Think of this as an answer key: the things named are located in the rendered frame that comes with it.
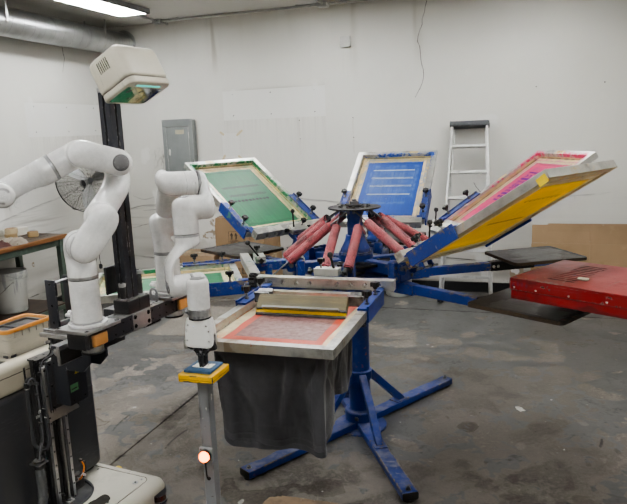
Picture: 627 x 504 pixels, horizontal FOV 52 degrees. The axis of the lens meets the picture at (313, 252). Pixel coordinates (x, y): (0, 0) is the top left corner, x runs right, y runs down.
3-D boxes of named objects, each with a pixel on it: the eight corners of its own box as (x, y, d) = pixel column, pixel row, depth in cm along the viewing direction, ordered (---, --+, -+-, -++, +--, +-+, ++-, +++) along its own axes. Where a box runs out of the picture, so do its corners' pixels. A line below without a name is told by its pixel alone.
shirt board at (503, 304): (607, 319, 284) (608, 301, 282) (561, 341, 257) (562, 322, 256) (380, 276, 382) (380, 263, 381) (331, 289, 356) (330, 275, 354)
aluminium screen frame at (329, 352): (333, 360, 224) (333, 349, 223) (184, 349, 242) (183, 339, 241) (382, 301, 297) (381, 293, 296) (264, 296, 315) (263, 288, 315)
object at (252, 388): (327, 460, 242) (322, 351, 234) (218, 447, 256) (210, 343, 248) (329, 456, 245) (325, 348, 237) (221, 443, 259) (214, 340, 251)
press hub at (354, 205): (386, 443, 361) (381, 203, 336) (319, 436, 373) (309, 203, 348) (399, 414, 397) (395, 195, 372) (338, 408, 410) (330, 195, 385)
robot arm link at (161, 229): (149, 253, 252) (145, 212, 249) (182, 249, 258) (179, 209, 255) (154, 256, 244) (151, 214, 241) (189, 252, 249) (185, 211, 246)
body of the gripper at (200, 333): (180, 316, 215) (183, 348, 217) (208, 317, 212) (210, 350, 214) (191, 310, 222) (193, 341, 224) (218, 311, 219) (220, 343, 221)
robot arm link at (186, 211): (160, 172, 226) (201, 169, 232) (166, 232, 229) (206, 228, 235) (171, 171, 211) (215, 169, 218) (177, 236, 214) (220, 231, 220)
